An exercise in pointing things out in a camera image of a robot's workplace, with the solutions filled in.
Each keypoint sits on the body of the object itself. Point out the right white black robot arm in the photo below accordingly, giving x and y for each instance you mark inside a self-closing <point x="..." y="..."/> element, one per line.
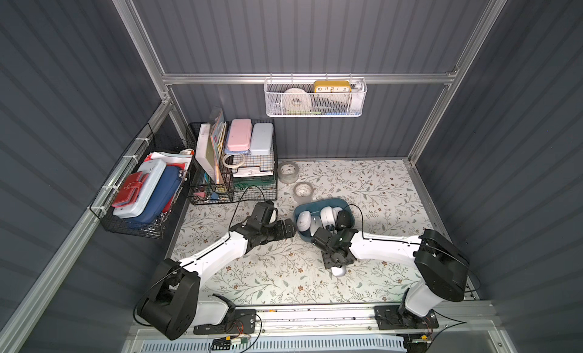
<point x="442" y="267"/>

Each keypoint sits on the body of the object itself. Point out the white tape roll in basket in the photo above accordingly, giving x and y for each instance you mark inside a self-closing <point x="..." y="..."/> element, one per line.
<point x="296" y="100"/>

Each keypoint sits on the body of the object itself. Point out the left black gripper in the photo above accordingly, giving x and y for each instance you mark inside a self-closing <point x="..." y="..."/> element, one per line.
<point x="280" y="230"/>

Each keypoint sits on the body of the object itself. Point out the silver grey computer mouse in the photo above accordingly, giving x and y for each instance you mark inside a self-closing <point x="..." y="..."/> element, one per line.
<point x="338" y="271"/>

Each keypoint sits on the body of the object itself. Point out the yellow digital clock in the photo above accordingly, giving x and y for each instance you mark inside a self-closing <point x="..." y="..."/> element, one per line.
<point x="332" y="87"/>

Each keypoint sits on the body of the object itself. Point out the black wire desk organizer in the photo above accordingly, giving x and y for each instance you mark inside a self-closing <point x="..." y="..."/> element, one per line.
<point x="246" y="177"/>

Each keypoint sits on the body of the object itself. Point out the black wire side basket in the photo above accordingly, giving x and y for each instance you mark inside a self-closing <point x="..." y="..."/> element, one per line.
<point x="174" y="151"/>

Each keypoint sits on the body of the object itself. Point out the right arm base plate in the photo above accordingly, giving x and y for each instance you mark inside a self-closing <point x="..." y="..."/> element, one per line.
<point x="392" y="317"/>

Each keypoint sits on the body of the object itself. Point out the clear tape roll rear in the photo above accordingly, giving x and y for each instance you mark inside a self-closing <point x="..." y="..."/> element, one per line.
<point x="288" y="172"/>

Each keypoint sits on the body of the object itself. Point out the white wire wall basket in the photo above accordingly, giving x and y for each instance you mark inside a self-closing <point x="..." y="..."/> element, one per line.
<point x="338" y="105"/>

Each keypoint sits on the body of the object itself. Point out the white round computer mouse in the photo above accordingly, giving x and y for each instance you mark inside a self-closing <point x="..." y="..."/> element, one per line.
<point x="328" y="218"/>

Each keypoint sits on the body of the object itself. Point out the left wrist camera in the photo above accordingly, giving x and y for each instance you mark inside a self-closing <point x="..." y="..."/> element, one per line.
<point x="265" y="213"/>

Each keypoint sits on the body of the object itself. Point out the light blue pencil case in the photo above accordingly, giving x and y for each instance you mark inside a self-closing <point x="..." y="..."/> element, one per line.
<point x="261" y="139"/>

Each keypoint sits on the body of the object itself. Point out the white flat case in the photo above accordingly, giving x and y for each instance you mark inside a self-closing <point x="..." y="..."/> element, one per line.
<point x="154" y="168"/>

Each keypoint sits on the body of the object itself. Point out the clear tape roll front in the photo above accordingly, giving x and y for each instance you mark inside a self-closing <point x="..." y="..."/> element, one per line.
<point x="303" y="193"/>

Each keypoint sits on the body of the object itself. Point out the black computer mouse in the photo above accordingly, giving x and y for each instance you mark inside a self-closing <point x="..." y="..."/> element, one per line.
<point x="344" y="220"/>

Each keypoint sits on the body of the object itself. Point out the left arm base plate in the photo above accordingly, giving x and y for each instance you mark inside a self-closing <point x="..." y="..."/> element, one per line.
<point x="235" y="323"/>

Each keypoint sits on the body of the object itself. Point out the teal plastic storage box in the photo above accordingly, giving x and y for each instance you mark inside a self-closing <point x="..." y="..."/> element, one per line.
<point x="315" y="207"/>

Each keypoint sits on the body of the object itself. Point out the pink pencil case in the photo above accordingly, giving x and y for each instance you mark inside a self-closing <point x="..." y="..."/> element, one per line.
<point x="239" y="139"/>

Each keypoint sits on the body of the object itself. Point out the clear tape roll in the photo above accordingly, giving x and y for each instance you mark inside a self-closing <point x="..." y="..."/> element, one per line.
<point x="288" y="172"/>
<point x="303" y="193"/>

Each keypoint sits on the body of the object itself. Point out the upright books and folders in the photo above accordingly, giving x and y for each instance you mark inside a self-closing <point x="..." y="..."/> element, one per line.
<point x="210" y="141"/>

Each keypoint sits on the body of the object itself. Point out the red wallet pouch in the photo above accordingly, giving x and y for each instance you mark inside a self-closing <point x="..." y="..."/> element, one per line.
<point x="129" y="191"/>

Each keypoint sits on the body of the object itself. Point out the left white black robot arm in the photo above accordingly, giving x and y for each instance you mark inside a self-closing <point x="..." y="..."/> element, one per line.
<point x="172" y="304"/>

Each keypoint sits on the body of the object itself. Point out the white mouse with grey logo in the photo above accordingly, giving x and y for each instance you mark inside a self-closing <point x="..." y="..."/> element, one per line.
<point x="336" y="211"/>

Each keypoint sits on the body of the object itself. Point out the dark blue pouch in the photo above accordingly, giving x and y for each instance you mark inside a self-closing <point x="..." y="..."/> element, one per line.
<point x="163" y="194"/>

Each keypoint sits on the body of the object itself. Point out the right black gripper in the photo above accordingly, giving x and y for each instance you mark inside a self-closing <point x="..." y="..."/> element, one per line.
<point x="323" y="237"/>

